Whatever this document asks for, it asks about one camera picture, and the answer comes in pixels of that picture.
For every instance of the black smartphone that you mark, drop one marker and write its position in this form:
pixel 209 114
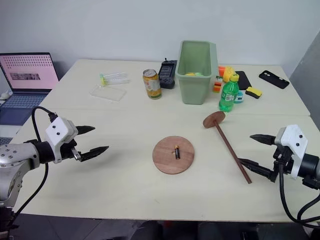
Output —
pixel 273 79

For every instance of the wooden stick with disc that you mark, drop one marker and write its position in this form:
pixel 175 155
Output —
pixel 226 141

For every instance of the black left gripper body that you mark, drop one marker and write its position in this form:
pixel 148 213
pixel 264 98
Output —
pixel 68 151

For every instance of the blue tape roll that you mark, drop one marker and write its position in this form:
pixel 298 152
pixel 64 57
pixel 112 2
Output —
pixel 239 98

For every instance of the white small object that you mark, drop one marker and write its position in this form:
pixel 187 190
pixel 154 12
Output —
pixel 5 95

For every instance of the yellow toy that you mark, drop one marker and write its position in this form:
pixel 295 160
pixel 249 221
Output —
pixel 227 72

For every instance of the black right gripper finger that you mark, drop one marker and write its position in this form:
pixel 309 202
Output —
pixel 257 168
pixel 263 139

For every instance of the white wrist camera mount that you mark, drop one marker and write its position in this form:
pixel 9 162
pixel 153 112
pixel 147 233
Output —
pixel 58 130
pixel 295 140

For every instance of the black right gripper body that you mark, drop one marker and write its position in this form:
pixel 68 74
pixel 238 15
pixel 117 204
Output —
pixel 282 157

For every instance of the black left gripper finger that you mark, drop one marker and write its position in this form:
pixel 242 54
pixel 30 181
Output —
pixel 95 152
pixel 85 129

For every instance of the yellow drink can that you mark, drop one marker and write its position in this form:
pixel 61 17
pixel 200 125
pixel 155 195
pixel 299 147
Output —
pixel 152 86

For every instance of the green plastic bottle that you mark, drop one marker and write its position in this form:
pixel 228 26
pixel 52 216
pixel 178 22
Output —
pixel 228 96

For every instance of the green plastic bin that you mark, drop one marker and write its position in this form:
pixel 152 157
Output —
pixel 193 87

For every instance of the clear flat plastic case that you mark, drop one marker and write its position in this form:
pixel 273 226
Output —
pixel 108 93

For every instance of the grey partition panel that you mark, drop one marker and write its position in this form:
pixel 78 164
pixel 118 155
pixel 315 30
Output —
pixel 307 80

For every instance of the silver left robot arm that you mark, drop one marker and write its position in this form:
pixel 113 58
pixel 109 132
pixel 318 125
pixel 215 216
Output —
pixel 15 155

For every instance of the black and gold battery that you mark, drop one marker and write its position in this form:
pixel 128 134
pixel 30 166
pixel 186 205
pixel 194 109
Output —
pixel 177 152

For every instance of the black handheld device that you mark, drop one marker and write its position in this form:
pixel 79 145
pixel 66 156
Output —
pixel 167 72

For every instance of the open laptop pink screen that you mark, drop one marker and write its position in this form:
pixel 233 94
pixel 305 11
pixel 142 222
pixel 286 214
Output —
pixel 27 72

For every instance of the orange and yellow block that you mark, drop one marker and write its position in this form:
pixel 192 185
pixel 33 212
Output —
pixel 217 86

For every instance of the clear tube with green cap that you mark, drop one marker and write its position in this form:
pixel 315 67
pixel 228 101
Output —
pixel 116 77

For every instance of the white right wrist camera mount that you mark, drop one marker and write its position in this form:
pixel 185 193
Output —
pixel 295 140

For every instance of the round wooden base disc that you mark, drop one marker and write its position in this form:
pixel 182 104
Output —
pixel 165 160

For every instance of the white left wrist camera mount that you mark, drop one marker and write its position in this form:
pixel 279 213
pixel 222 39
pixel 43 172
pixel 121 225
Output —
pixel 58 130

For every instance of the yellow and black eraser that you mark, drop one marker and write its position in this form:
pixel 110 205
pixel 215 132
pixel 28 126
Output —
pixel 253 92

